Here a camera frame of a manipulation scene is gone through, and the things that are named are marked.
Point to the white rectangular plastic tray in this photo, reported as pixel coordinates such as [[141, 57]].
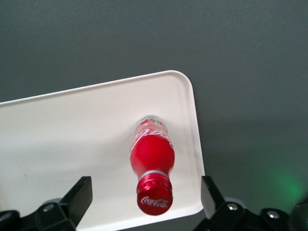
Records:
[[72, 132]]

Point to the red coke bottle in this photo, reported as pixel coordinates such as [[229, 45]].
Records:
[[152, 156]]

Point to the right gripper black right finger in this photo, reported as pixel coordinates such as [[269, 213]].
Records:
[[216, 209]]

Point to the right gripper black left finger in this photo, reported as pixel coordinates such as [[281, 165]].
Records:
[[72, 207]]

